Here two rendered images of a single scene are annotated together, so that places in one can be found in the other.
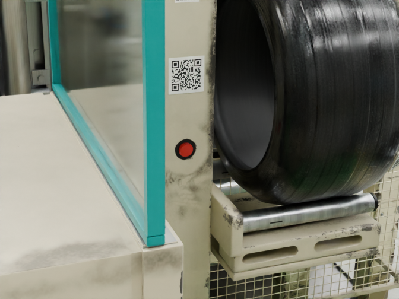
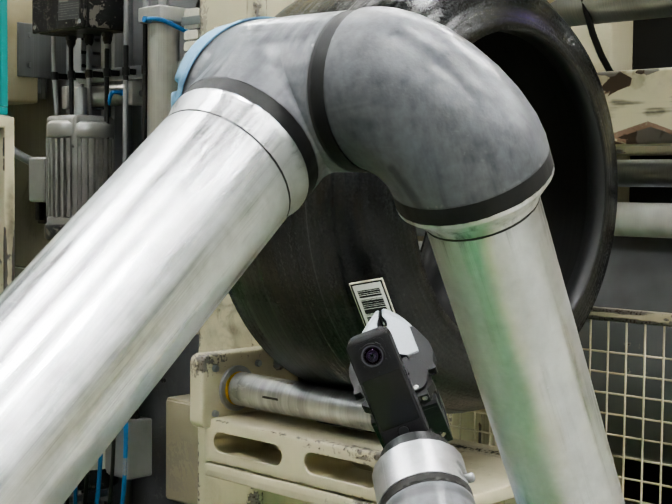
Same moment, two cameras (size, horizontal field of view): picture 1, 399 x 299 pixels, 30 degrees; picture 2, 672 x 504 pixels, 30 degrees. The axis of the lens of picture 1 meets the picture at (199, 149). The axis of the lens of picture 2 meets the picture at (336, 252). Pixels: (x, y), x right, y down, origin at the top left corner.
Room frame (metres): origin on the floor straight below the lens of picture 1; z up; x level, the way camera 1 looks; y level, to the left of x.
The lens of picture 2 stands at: (0.81, -1.64, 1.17)
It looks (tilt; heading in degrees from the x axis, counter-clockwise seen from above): 3 degrees down; 65
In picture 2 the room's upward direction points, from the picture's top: 1 degrees clockwise
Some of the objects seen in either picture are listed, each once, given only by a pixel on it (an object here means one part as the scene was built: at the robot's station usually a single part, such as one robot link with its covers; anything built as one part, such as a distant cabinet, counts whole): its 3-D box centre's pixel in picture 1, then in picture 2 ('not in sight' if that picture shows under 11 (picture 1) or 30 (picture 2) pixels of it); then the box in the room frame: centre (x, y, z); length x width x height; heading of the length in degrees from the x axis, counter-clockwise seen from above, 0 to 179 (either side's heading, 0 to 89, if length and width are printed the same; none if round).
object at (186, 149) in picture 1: (184, 148); not in sight; (1.43, 0.03, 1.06); 0.03 x 0.02 x 0.03; 110
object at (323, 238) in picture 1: (300, 238); (323, 455); (1.47, -0.23, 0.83); 0.36 x 0.09 x 0.06; 110
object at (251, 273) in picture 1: (272, 226); (397, 467); (1.60, -0.18, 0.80); 0.37 x 0.36 x 0.02; 20
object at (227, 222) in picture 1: (205, 197); (304, 376); (1.54, -0.01, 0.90); 0.40 x 0.03 x 0.10; 20
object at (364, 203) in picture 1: (304, 212); (326, 404); (1.47, -0.23, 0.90); 0.35 x 0.05 x 0.05; 110
